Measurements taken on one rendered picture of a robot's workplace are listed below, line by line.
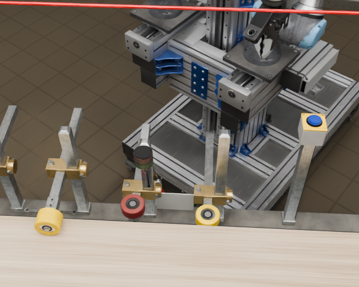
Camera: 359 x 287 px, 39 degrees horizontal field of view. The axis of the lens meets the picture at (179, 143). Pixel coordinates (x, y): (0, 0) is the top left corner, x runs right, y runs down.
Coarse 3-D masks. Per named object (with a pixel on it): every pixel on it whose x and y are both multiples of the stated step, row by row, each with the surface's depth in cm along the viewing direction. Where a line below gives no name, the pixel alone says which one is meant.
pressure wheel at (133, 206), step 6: (126, 198) 172; (132, 198) 172; (138, 198) 172; (126, 204) 170; (132, 204) 170; (138, 204) 170; (144, 204) 170; (126, 210) 169; (132, 210) 169; (138, 210) 169; (144, 210) 172; (126, 216) 170; (132, 216) 169; (138, 216) 170
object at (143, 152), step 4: (136, 148) 161; (140, 148) 160; (144, 148) 160; (148, 148) 160; (136, 152) 159; (140, 152) 159; (144, 152) 159; (148, 152) 159; (136, 156) 158; (140, 156) 158; (144, 156) 158; (148, 156) 158; (148, 180) 174; (148, 184) 175
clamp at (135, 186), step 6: (126, 180) 182; (132, 180) 182; (138, 180) 182; (132, 186) 180; (138, 186) 180; (156, 186) 180; (126, 192) 180; (138, 192) 179; (144, 192) 179; (150, 192) 179; (156, 192) 179; (144, 198) 181; (150, 198) 181; (156, 198) 180
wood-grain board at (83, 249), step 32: (0, 224) 166; (32, 224) 166; (64, 224) 166; (96, 224) 166; (128, 224) 166; (160, 224) 166; (0, 256) 158; (32, 256) 158; (64, 256) 158; (96, 256) 158; (128, 256) 158; (160, 256) 158; (192, 256) 158; (224, 256) 158; (256, 256) 158; (288, 256) 158; (320, 256) 158; (352, 256) 157
